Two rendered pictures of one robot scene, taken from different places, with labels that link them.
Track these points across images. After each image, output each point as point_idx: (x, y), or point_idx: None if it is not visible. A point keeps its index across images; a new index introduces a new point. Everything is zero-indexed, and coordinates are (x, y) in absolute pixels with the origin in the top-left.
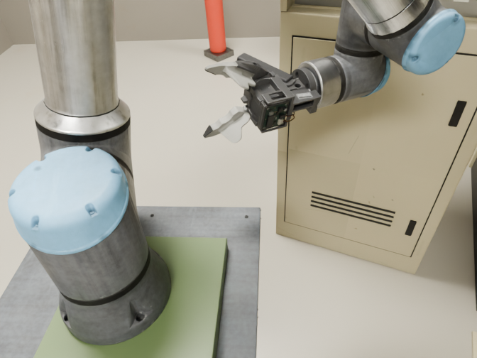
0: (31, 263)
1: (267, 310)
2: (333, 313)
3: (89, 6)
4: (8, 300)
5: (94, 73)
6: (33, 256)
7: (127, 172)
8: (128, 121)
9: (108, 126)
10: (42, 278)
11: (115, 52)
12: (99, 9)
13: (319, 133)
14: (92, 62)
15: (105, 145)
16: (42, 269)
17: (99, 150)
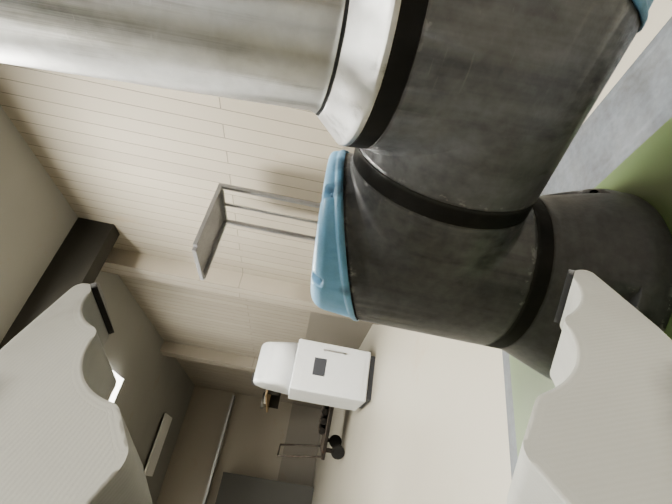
0: (630, 84)
1: None
2: None
3: (40, 68)
4: (581, 138)
5: (209, 94)
6: (642, 66)
7: (415, 223)
8: (378, 108)
9: (340, 138)
10: (616, 132)
11: (163, 30)
12: (37, 62)
13: None
14: (182, 90)
15: (378, 151)
16: (628, 111)
17: (319, 212)
